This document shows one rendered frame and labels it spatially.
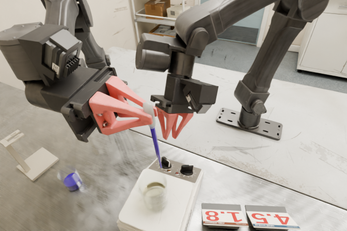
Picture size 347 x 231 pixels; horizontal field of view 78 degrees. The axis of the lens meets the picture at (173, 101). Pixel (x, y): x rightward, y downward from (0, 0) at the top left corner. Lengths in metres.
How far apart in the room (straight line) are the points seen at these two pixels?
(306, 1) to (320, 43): 2.20
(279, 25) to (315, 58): 2.25
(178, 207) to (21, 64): 0.36
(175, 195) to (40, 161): 0.42
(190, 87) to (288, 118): 0.46
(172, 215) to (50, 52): 0.35
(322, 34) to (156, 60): 2.37
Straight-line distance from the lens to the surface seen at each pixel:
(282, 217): 0.57
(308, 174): 0.68
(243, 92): 0.63
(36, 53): 0.30
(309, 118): 0.84
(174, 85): 0.45
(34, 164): 0.74
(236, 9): 0.47
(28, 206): 0.68
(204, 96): 0.41
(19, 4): 1.89
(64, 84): 0.33
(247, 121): 0.70
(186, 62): 0.46
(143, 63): 0.44
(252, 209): 0.58
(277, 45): 0.58
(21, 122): 0.92
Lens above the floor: 1.42
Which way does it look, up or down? 40 degrees down
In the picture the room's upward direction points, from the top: 3 degrees counter-clockwise
